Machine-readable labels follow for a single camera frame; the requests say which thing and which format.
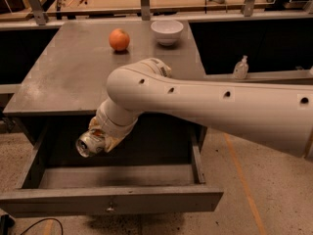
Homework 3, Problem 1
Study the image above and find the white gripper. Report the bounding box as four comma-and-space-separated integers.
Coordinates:
88, 99, 139, 153

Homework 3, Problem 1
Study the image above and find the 7up soda can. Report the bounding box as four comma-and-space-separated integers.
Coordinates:
75, 129, 106, 158

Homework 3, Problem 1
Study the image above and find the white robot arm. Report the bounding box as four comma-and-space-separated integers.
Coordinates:
89, 58, 313, 156

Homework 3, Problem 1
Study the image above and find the open grey top drawer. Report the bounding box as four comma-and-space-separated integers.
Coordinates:
0, 115, 223, 217

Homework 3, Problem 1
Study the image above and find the metal drawer knob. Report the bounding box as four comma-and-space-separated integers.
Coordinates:
106, 201, 114, 212

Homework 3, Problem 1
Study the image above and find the grey cabinet body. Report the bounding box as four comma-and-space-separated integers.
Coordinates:
2, 20, 217, 168

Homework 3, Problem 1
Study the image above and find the orange fruit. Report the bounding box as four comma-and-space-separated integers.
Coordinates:
109, 28, 130, 51

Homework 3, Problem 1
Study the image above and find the white ceramic bowl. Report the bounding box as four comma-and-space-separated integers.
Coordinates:
151, 20, 184, 46

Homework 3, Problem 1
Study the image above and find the clear sanitizer bottle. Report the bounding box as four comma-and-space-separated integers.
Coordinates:
233, 55, 248, 79

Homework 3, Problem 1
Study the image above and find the black cable on floor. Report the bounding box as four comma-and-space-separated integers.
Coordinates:
19, 217, 65, 235

